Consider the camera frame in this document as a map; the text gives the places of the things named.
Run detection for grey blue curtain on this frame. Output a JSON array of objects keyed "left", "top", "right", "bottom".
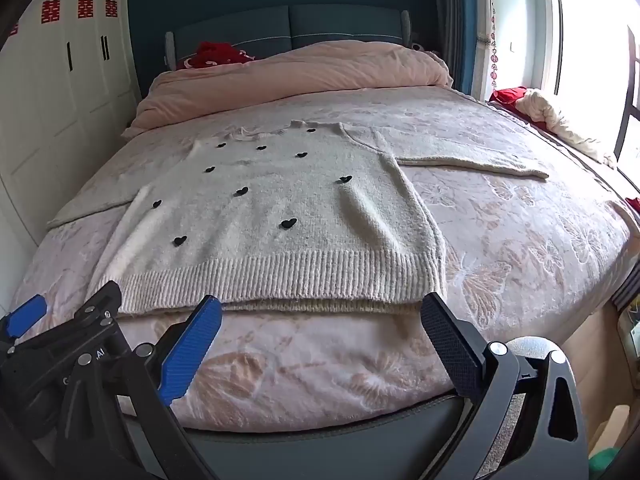
[{"left": 430, "top": 0, "right": 481, "bottom": 96}]

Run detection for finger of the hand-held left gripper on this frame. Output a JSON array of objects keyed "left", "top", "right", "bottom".
[
  {"left": 0, "top": 294, "right": 49, "bottom": 343},
  {"left": 70, "top": 280, "right": 123, "bottom": 333}
]

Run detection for green cloth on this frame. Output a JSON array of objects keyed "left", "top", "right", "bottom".
[{"left": 589, "top": 447, "right": 622, "bottom": 477}]

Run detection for cream bundled blanket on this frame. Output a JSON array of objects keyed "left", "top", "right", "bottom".
[{"left": 515, "top": 88, "right": 618, "bottom": 168}]

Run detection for bright window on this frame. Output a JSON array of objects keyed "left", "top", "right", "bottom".
[{"left": 550, "top": 0, "right": 640, "bottom": 176}]

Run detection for blue padded headboard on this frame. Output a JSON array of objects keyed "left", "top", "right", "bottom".
[{"left": 164, "top": 4, "right": 416, "bottom": 71}]

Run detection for white wardrobe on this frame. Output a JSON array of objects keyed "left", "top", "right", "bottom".
[{"left": 0, "top": 0, "right": 143, "bottom": 311}]

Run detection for white knit sweater black hearts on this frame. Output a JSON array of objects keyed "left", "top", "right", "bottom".
[{"left": 47, "top": 120, "right": 551, "bottom": 318}]

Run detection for red cloth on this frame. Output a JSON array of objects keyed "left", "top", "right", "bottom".
[{"left": 490, "top": 86, "right": 546, "bottom": 131}]

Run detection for pink duvet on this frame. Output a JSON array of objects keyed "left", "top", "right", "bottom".
[{"left": 122, "top": 39, "right": 453, "bottom": 138}]

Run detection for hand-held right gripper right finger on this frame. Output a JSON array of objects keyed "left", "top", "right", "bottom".
[{"left": 420, "top": 291, "right": 591, "bottom": 480}]

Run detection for red pillow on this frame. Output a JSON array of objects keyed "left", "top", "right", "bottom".
[{"left": 182, "top": 41, "right": 256, "bottom": 70}]

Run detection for hanging red bead string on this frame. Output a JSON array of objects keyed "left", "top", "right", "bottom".
[{"left": 487, "top": 0, "right": 502, "bottom": 101}]

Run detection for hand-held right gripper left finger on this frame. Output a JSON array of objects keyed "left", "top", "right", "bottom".
[{"left": 117, "top": 296, "right": 224, "bottom": 480}]

